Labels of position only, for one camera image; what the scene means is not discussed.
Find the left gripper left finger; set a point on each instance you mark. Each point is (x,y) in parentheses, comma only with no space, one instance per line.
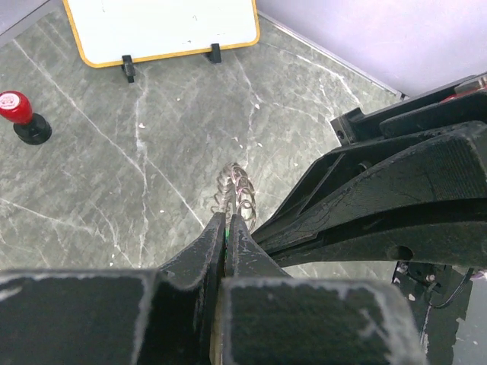
(116,316)

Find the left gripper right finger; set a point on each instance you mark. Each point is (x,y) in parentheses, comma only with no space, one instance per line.
(269,317)

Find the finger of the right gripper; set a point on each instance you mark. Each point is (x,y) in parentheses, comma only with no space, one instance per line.
(458,239)

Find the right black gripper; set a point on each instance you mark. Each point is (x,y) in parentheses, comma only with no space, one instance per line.
(365,179)

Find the key with green tag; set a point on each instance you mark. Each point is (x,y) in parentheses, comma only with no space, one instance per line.
(226,238)

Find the metal disc with keyrings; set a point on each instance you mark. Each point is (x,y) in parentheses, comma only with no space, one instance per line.
(235,194)

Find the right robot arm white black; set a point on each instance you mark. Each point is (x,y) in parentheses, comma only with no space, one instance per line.
(438,294)

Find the red black stamp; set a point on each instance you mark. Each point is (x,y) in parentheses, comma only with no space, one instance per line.
(29,126)

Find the small whiteboard yellow frame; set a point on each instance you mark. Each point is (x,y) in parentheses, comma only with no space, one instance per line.
(106,31)

